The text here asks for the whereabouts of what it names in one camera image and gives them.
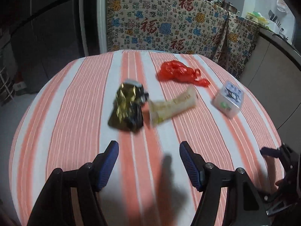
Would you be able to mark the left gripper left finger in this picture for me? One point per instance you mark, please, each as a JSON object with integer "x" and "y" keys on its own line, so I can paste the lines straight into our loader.
{"x": 103, "y": 165}

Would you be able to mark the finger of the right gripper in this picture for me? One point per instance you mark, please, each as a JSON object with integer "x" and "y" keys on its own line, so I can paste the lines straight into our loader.
{"x": 270, "y": 152}

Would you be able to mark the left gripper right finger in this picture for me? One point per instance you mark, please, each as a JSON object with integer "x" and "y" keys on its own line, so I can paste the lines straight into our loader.
{"x": 194, "y": 165}

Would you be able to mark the gold foil wrapper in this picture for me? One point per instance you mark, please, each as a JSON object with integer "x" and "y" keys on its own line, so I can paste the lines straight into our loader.
{"x": 127, "y": 107}

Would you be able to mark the beige long wrapper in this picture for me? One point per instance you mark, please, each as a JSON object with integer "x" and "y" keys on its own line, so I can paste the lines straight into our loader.
{"x": 161, "y": 111}

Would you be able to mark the red plastic bag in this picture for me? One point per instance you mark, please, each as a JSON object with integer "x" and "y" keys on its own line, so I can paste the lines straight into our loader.
{"x": 179, "y": 72}

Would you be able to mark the striped pink white tablecloth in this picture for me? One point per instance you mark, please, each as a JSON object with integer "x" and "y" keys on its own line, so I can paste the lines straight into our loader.
{"x": 66, "y": 126}

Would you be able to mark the yellow green dish items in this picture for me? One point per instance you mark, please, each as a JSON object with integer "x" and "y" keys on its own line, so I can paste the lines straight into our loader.
{"x": 258, "y": 18}

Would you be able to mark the steel pot with lid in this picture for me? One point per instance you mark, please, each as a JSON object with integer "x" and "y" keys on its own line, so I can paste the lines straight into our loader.
{"x": 227, "y": 6}

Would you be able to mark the dark refrigerator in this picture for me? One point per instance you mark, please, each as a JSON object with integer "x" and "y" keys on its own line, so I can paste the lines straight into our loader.
{"x": 45, "y": 36}

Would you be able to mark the patterned fabric cover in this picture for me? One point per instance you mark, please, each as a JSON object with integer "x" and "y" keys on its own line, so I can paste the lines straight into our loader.
{"x": 182, "y": 27}

